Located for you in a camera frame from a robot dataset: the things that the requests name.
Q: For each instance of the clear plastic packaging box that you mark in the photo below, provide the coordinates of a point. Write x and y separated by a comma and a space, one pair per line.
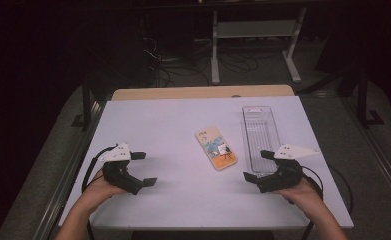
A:
259, 133

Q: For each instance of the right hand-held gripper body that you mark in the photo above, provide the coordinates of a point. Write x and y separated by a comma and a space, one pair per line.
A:
288, 166

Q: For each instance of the person's right hand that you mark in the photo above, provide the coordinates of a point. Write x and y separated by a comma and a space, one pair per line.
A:
303, 195

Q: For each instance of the white metal desk frame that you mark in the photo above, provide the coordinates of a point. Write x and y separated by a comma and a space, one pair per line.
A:
249, 29

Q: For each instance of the black metal stand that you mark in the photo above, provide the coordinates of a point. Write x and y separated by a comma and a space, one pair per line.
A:
363, 96
86, 100

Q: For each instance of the person's left hand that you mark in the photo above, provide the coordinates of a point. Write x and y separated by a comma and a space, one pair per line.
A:
98, 191

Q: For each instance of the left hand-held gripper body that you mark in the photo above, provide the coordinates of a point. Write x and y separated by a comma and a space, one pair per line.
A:
114, 155

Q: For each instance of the light wooden table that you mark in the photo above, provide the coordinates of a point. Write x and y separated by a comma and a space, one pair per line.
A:
199, 91

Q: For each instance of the aluminium rail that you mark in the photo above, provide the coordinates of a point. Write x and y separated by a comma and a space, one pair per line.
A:
388, 170
65, 186

